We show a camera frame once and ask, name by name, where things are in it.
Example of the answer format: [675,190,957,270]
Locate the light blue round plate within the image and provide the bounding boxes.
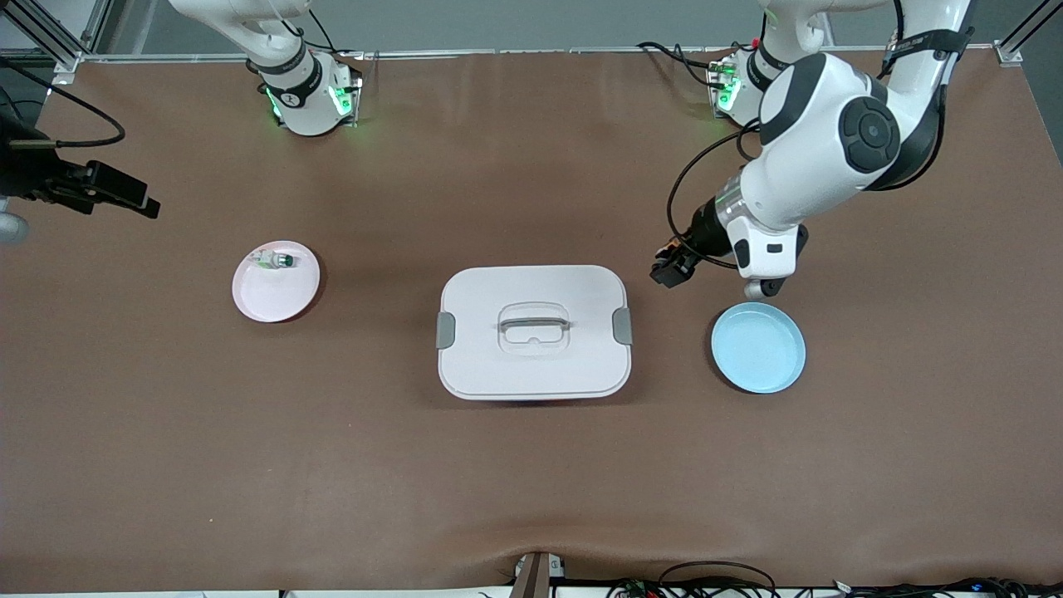
[711,301,806,395]

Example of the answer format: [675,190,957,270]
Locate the pink round plate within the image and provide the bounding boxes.
[232,240,321,324]

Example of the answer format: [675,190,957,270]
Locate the white lidded storage box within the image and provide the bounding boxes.
[436,265,634,402]

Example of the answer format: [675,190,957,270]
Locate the brown table mat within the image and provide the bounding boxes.
[0,46,1063,595]

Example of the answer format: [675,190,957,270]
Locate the aluminium frame post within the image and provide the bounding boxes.
[0,0,113,84]
[992,0,1063,67]

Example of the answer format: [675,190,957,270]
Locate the grey box lid handle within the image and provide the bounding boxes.
[497,314,572,346]

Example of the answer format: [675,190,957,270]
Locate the black left base cable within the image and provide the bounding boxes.
[637,40,736,91]

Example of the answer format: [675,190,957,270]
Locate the black base cable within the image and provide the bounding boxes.
[287,7,366,61]
[637,40,736,91]

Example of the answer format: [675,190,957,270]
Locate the aluminium frame rail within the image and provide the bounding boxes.
[50,43,1022,66]

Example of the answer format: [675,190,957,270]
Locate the black right base cable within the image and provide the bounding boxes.
[287,7,366,61]

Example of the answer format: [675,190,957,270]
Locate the black looped cable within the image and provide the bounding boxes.
[659,561,779,598]

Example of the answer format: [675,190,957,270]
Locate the brown mount post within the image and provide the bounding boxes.
[508,551,551,598]

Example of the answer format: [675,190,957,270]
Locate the black cable bundle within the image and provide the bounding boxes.
[606,577,1063,598]

